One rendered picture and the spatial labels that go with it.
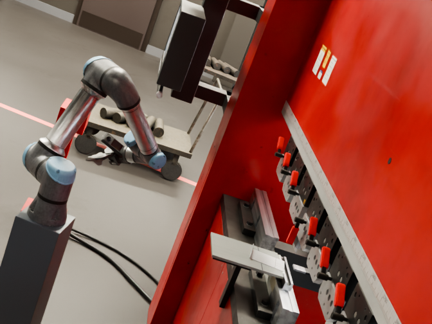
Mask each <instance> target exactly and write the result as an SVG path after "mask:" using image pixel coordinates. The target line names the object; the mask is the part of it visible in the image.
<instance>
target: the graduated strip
mask: <svg viewBox="0 0 432 324"><path fill-rule="evenodd" d="M284 109H285V111H286V113H287V115H288V117H289V119H290V121H291V123H292V126H293V127H294V129H295V131H296V133H297V135H298V137H299V139H300V141H301V144H302V146H303V148H304V150H305V152H306V154H307V156H308V158H309V160H310V163H311V165H312V167H313V169H314V171H315V173H316V175H317V177H318V179H319V181H320V183H321V185H322V187H323V189H324V191H325V193H326V195H327V198H328V200H329V202H330V204H331V206H332V208H333V210H334V212H335V214H336V217H337V219H338V221H339V223H340V225H341V227H342V228H343V231H344V233H345V235H346V237H347V239H348V241H349V243H350V245H351V247H352V250H353V252H354V254H355V256H356V258H357V260H358V262H359V264H360V266H361V269H362V270H363V273H364V275H365V276H366V279H367V280H368V283H369V285H370V287H371V289H372V291H373V293H374V295H375V297H376V299H377V302H378V304H379V306H380V308H381V310H382V312H383V314H384V316H385V318H386V321H387V322H388V324H401V323H400V321H399V319H398V317H397V315H396V313H395V311H394V309H393V307H392V305H391V303H390V302H389V300H388V298H387V296H386V294H385V292H384V290H383V288H382V286H381V284H380V282H379V280H378V278H377V276H376V275H375V273H374V270H373V269H372V267H371V265H370V263H369V261H368V259H367V257H366V255H365V252H364V251H363V249H362V247H361V245H360V243H359V241H358V239H357V237H356V235H355V233H354V231H353V229H352V227H351V225H350V223H349V222H348V220H347V218H346V216H345V214H344V212H343V210H342V208H341V206H340V204H339V202H338V200H337V198H336V196H335V195H334V192H333V191H332V189H331V187H330V185H329V182H328V181H327V178H326V177H325V174H324V173H323V171H322V169H321V167H320V165H319V163H318V161H317V159H316V157H315V155H314V153H313V151H312V149H311V147H310V145H309V144H308V142H307V140H306V138H305V136H304V134H303V132H302V130H301V128H300V126H299V124H298V122H297V120H296V118H295V117H294V114H293V112H292V111H291V108H290V107H289V104H288V103H287V101H285V103H284Z"/></svg>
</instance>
